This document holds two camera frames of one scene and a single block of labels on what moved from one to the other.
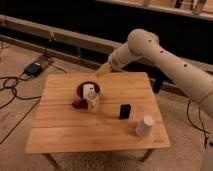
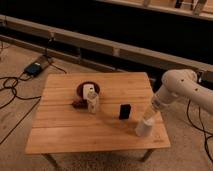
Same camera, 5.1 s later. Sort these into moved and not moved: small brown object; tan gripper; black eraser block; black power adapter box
Moved: tan gripper
Not moved: black power adapter box; small brown object; black eraser block
